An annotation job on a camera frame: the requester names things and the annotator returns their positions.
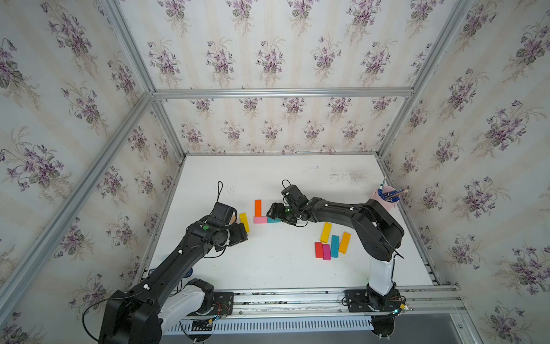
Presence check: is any aluminium front rail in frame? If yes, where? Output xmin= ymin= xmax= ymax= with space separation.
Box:
xmin=213 ymin=285 xmax=465 ymax=318

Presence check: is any yellow block group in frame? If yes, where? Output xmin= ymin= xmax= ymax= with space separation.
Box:
xmin=239 ymin=213 xmax=250 ymax=233
xmin=319 ymin=222 xmax=332 ymax=244

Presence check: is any pink block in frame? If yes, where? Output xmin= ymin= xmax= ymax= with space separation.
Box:
xmin=254 ymin=216 xmax=269 ymax=224

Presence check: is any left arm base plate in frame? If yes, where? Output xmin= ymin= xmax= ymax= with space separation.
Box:
xmin=188 ymin=292 xmax=235 ymax=317

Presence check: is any red block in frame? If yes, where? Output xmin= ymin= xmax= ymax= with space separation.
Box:
xmin=315 ymin=242 xmax=324 ymax=259

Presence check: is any white vent grille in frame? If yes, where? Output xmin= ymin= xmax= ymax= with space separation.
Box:
xmin=166 ymin=316 xmax=374 ymax=335

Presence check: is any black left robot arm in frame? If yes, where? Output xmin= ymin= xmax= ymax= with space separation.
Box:
xmin=97 ymin=202 xmax=248 ymax=343

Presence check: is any yellow block right group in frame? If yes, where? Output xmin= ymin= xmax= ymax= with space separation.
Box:
xmin=319 ymin=222 xmax=332 ymax=244

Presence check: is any amber orange block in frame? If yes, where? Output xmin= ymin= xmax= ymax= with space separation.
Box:
xmin=338 ymin=232 xmax=351 ymax=255

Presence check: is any yellow block left group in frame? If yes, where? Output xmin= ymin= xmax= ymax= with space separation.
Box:
xmin=239 ymin=213 xmax=250 ymax=233

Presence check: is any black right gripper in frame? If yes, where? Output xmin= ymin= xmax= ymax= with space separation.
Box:
xmin=264 ymin=202 xmax=299 ymax=224

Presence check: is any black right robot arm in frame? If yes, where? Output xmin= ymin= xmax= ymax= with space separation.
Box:
xmin=266 ymin=184 xmax=405 ymax=304

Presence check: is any pink pen cup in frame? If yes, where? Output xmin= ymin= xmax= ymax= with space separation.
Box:
xmin=371 ymin=186 xmax=400 ymax=211

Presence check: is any teal block group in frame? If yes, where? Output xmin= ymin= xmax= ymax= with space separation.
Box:
xmin=330 ymin=235 xmax=340 ymax=259
xmin=267 ymin=217 xmax=281 ymax=224

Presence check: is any magenta block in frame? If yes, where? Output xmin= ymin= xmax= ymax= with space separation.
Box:
xmin=322 ymin=244 xmax=332 ymax=261

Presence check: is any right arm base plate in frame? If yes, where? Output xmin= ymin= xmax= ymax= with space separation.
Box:
xmin=341 ymin=288 xmax=406 ymax=314

